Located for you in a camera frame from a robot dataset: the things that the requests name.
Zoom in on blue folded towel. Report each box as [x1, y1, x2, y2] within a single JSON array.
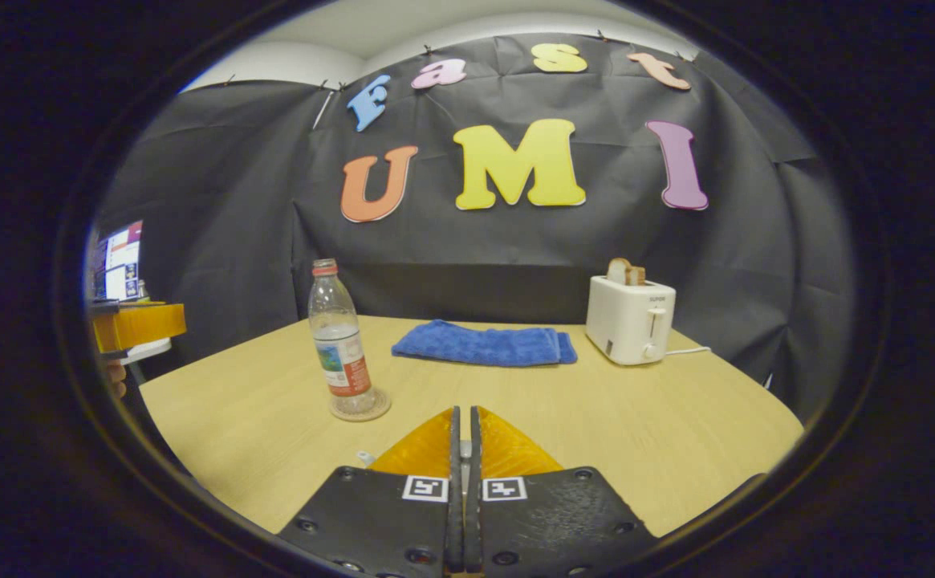
[[391, 320, 578, 368]]

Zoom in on white toaster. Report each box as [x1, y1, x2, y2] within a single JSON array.
[[585, 275, 677, 367]]

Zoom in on round cork coaster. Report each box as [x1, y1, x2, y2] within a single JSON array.
[[329, 388, 392, 423]]

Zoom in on bread slice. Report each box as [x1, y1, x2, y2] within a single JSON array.
[[606, 258, 647, 287]]

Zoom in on computer monitor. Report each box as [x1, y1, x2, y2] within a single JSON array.
[[91, 220, 145, 303]]

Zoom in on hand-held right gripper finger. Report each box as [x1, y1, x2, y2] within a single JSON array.
[[278, 405, 465, 578], [465, 405, 659, 578]]

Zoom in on clear plastic water bottle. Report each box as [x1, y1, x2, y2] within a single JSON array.
[[308, 258, 377, 414]]

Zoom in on white side table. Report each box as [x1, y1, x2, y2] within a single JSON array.
[[124, 337, 173, 366]]

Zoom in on black backdrop cloth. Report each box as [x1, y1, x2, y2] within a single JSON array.
[[94, 32, 857, 418]]

